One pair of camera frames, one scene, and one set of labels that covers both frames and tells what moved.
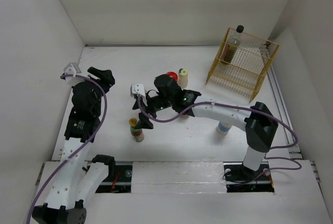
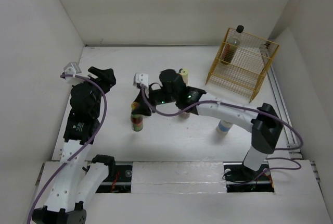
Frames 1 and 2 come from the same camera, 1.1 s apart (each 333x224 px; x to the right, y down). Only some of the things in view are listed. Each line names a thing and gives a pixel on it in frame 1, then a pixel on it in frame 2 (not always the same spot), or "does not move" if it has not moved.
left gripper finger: (106, 75) does not move
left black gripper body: (99, 94) does not move
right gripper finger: (143, 122) -> (144, 109)
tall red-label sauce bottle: (231, 46) does not move
